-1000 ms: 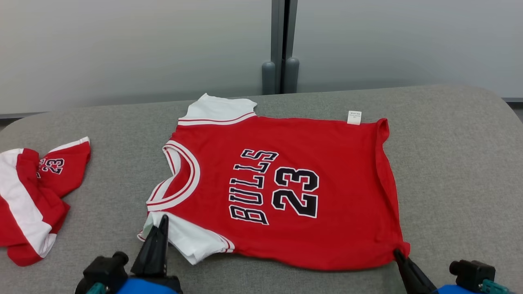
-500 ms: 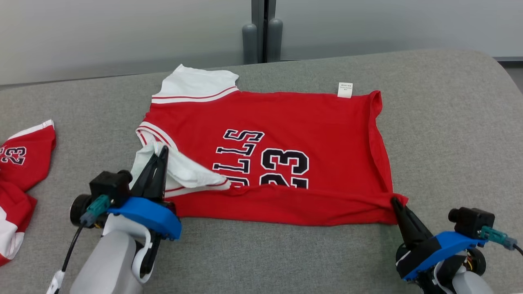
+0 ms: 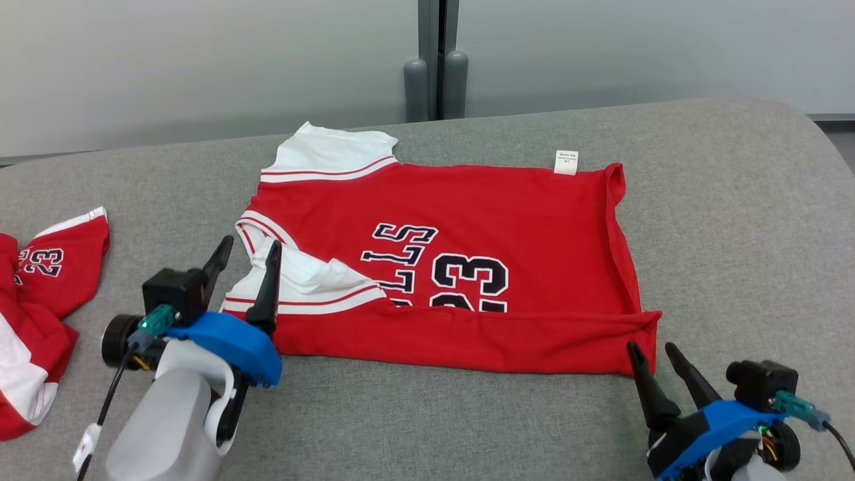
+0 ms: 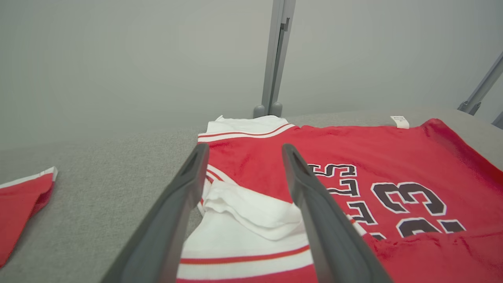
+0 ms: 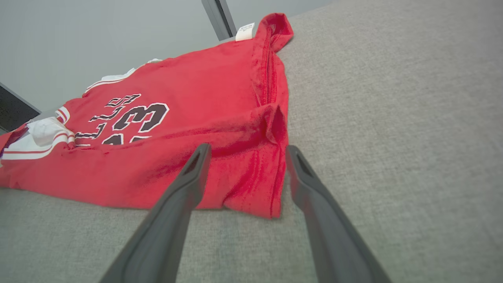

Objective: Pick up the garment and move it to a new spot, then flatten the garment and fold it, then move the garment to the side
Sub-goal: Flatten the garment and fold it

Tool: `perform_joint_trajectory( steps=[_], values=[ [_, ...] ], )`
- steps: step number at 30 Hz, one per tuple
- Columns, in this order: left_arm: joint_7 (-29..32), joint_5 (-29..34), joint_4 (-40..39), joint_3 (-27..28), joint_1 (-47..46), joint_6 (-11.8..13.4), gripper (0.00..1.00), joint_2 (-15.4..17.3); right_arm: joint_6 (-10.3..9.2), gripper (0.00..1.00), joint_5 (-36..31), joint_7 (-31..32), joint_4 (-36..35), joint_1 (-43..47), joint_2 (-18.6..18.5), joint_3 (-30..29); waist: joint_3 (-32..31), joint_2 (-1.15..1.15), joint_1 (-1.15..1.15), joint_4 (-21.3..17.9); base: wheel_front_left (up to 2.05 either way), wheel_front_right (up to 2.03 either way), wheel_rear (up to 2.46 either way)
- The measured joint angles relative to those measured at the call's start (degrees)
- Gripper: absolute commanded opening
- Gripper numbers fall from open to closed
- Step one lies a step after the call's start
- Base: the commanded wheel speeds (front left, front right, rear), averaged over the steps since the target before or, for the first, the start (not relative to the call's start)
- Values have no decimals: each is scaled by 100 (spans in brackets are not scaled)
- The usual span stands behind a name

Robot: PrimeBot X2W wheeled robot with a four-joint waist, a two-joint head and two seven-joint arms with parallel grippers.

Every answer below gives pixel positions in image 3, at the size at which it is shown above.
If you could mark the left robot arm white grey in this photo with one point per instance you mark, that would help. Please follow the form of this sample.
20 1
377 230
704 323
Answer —
167 427

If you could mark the red shorts white stripe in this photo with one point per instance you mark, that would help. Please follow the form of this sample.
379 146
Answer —
40 334

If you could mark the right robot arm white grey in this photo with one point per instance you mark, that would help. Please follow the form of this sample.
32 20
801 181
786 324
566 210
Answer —
768 475

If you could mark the grey partition joint post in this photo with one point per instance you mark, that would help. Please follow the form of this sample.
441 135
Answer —
427 40

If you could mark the red basketball jersey white sleeves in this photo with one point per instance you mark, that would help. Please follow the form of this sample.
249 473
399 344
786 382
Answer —
534 220

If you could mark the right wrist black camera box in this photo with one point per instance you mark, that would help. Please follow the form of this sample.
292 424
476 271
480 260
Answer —
761 384

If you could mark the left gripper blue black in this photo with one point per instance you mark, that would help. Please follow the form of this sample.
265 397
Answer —
234 341

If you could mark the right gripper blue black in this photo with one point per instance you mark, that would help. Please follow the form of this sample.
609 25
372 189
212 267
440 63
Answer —
721 417

